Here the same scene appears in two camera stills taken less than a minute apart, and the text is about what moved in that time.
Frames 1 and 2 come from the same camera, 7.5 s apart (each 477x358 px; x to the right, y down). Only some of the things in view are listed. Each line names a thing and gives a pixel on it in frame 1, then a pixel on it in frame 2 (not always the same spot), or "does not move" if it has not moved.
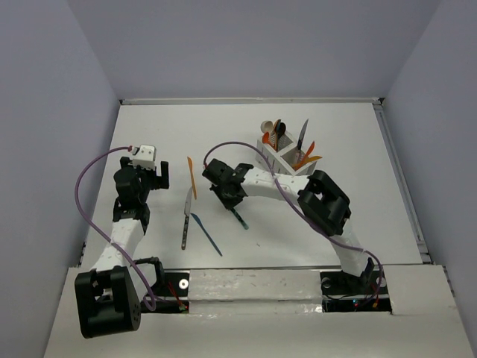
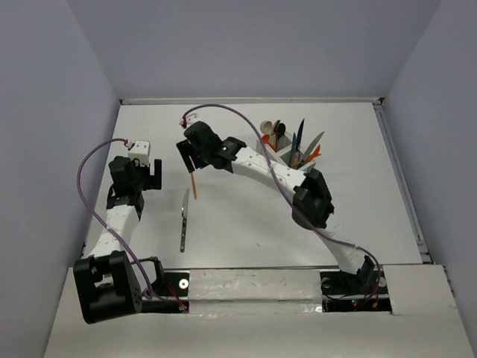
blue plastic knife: (200, 222) → (294, 150)
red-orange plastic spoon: (266, 139) does not move
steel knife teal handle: (238, 216) → (311, 146)
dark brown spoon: (282, 130) does not move
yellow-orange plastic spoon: (277, 126) does not move
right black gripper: (228, 203) → (187, 148)
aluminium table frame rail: (252, 100) does not move
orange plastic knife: (191, 165) does not move
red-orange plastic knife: (307, 160) → (316, 154)
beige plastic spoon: (267, 126) does not move
